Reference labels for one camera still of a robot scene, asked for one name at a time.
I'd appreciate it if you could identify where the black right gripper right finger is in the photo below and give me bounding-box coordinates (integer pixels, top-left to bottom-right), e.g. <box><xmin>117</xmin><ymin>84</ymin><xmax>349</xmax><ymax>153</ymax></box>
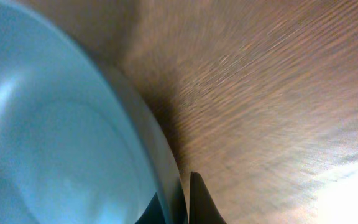
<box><xmin>189</xmin><ymin>172</ymin><xmax>226</xmax><ymax>224</ymax></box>

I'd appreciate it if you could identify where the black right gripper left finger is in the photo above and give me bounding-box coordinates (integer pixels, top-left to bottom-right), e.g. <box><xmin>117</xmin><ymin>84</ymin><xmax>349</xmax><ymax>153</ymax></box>
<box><xmin>135</xmin><ymin>194</ymin><xmax>166</xmax><ymax>224</ymax></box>

